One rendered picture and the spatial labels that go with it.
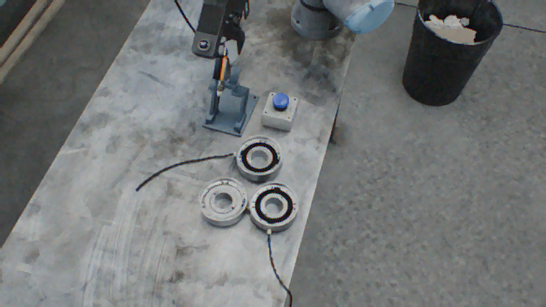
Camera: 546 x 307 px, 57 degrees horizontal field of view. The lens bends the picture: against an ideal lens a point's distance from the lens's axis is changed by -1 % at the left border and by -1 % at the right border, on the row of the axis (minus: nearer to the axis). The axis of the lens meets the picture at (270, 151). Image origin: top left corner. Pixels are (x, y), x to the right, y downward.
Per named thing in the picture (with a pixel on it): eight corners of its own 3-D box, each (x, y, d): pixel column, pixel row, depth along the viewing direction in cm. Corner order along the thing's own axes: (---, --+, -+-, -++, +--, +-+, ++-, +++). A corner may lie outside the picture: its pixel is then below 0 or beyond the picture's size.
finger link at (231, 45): (253, 52, 110) (246, 19, 102) (243, 72, 107) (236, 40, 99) (239, 50, 110) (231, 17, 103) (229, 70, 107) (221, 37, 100)
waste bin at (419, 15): (465, 120, 222) (502, 52, 186) (389, 103, 227) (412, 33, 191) (470, 64, 240) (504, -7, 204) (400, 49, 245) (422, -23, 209)
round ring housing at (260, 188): (254, 187, 113) (254, 177, 110) (301, 194, 112) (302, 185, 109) (244, 229, 108) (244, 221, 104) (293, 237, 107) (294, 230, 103)
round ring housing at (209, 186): (195, 224, 108) (192, 216, 105) (206, 182, 114) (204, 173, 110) (243, 232, 107) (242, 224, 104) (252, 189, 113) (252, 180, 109)
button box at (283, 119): (290, 131, 121) (291, 119, 117) (262, 125, 122) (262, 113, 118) (299, 105, 125) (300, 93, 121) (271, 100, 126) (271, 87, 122)
